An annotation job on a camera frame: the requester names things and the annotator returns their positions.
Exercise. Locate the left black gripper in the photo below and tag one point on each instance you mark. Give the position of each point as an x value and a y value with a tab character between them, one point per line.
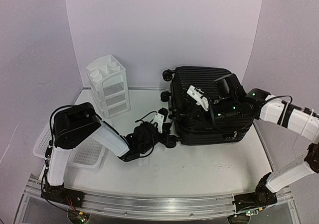
166	128

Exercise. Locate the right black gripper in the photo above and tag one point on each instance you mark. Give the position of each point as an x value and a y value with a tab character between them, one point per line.
202	118

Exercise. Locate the black ribbed hard-shell suitcase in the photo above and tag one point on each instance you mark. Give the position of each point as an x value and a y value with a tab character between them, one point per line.
231	114

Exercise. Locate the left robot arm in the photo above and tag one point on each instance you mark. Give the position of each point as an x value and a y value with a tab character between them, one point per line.
73	125

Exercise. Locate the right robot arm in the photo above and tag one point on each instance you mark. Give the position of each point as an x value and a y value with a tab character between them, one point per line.
303	121

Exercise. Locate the white perforated plastic basket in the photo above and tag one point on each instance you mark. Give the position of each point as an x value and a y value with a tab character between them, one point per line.
88	155

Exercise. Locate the white plastic drawer organizer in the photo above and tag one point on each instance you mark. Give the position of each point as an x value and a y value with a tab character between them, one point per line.
108	81

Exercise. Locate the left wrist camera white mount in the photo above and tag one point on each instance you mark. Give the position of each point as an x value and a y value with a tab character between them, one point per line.
159	119

